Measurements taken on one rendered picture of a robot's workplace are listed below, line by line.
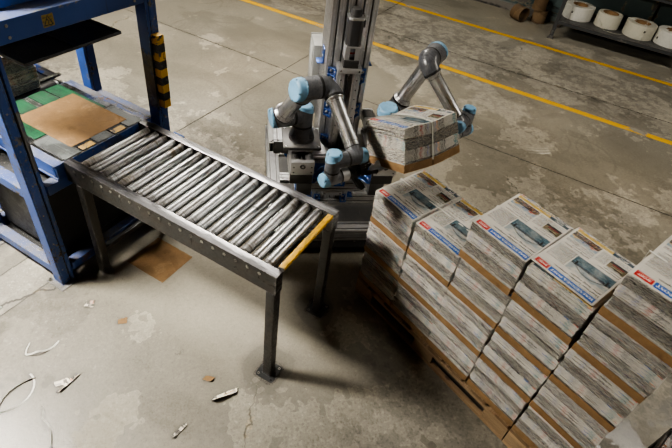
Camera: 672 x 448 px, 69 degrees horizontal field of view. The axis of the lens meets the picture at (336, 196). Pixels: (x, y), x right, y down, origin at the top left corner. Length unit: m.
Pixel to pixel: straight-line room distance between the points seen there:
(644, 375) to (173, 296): 2.39
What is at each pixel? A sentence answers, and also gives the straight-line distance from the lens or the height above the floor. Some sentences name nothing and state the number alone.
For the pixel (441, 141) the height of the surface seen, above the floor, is 1.15.
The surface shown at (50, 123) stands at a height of 0.80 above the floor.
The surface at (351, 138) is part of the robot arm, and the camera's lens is 2.36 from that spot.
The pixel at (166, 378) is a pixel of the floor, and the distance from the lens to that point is 2.86.
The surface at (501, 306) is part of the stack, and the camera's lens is 2.37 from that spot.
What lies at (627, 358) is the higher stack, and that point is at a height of 0.98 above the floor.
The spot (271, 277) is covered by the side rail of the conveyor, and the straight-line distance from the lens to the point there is 2.17.
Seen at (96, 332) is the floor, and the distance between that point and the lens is 3.10.
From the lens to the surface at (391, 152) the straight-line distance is 2.42.
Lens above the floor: 2.44
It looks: 39 degrees down
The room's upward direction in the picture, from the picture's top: 9 degrees clockwise
